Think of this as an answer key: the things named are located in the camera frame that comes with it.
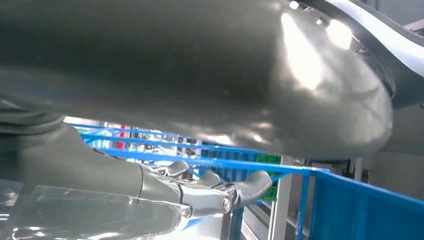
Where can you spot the robot body shell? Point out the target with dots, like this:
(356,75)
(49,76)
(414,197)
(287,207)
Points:
(397,49)

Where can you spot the blue metal shelf rack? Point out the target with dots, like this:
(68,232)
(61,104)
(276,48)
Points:
(348,205)

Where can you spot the green plastic crate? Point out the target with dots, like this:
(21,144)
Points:
(268,159)

